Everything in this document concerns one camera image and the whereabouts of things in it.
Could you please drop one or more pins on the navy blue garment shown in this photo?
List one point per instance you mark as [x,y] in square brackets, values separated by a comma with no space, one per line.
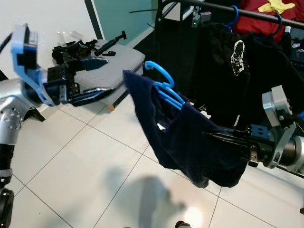
[190,147]

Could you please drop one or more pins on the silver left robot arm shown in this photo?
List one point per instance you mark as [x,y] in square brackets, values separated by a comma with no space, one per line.
[12,99]

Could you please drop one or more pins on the black robot foot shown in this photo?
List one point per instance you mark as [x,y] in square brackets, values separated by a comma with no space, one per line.
[181,224]

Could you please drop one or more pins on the grey upholstered ottoman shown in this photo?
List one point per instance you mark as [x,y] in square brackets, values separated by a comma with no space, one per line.
[123,52]

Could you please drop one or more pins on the white cabinet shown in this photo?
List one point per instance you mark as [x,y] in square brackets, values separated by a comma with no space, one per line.
[180,10]

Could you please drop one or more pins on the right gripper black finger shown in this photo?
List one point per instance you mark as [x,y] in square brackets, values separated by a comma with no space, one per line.
[228,136]
[237,145]

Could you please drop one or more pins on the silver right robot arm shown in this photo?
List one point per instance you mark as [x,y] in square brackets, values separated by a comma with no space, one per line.
[289,152]

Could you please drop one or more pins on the blue plastic clothes hanger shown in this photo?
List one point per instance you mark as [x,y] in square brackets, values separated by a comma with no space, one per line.
[235,14]
[279,21]
[160,70]

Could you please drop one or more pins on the black metal clothes rack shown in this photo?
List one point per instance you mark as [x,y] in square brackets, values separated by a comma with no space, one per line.
[209,6]

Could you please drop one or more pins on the small grey device green light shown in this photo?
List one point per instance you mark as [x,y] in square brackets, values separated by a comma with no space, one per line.
[195,20]

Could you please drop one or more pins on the plain black garment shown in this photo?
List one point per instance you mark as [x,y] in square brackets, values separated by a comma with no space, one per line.
[270,61]

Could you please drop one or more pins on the teal door panel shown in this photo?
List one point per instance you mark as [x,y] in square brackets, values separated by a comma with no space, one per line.
[123,14]

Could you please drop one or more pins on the black door frame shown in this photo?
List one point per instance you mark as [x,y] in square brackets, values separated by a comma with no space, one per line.
[94,19]

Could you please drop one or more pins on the red garment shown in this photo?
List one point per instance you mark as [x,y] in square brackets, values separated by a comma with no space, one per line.
[251,14]

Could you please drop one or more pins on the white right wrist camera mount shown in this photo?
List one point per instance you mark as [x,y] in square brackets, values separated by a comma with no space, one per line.
[278,114]

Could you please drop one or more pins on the clear plastic bag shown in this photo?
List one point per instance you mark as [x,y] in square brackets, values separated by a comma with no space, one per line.
[66,35]

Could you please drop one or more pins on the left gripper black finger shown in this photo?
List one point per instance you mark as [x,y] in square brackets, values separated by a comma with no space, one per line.
[92,96]
[91,64]

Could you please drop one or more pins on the yellow cloth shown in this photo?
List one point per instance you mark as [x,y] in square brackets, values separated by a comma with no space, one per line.
[276,5]

